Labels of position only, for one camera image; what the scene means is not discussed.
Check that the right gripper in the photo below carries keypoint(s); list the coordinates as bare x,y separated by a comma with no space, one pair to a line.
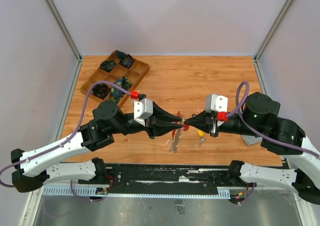
203,121

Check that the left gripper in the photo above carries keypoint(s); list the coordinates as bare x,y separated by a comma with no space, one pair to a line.
154,127

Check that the key with yellow tag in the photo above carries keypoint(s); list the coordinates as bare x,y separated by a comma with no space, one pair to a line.
201,135

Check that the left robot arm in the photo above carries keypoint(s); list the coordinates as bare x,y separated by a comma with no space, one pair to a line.
34,169

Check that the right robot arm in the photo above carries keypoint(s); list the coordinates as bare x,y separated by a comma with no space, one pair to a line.
257,115

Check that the blue tie yellow flowers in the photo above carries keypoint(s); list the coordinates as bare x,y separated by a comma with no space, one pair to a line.
117,93

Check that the grey foam pad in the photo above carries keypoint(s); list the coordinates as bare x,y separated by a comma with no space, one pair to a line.
251,140

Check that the wooden compartment tray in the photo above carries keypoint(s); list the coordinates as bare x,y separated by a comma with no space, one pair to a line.
135,74

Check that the dark tie orange flowers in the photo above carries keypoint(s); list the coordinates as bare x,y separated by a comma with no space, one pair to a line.
101,91

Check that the dark tie purple pattern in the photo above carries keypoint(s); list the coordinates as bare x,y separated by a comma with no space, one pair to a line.
127,62

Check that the green patterned rolled tie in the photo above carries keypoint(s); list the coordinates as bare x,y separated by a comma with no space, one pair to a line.
107,65

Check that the dark folded tie back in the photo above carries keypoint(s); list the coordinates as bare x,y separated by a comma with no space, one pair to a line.
122,55

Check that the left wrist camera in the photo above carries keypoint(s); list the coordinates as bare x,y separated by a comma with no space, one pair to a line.
142,110

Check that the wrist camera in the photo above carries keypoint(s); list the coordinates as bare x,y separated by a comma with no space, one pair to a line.
216,103
142,110

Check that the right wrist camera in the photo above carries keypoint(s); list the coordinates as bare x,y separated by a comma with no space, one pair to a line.
216,103

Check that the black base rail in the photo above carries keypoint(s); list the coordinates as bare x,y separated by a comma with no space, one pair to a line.
163,180

